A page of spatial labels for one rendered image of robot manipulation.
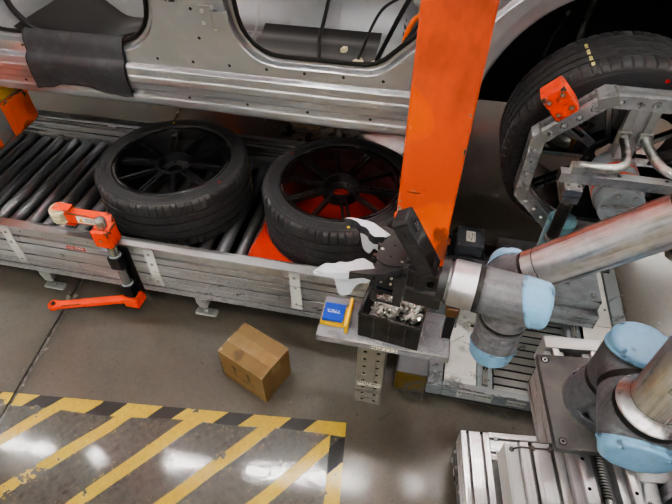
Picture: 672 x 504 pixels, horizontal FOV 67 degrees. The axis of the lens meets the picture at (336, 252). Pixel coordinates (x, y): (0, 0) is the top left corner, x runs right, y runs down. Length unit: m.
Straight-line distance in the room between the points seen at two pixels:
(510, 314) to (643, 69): 1.07
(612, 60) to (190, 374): 1.82
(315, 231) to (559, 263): 1.18
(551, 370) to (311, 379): 1.10
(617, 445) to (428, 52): 0.86
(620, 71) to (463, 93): 0.56
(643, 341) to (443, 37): 0.73
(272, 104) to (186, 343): 1.05
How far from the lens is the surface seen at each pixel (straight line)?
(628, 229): 0.86
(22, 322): 2.64
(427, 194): 1.46
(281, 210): 2.01
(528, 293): 0.79
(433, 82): 1.28
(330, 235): 1.90
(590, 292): 2.31
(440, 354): 1.66
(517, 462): 1.24
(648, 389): 0.93
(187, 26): 2.04
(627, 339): 1.08
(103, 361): 2.35
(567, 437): 1.19
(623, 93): 1.66
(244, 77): 2.03
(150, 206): 2.14
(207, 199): 2.13
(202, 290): 2.20
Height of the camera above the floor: 1.82
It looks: 46 degrees down
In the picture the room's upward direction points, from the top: straight up
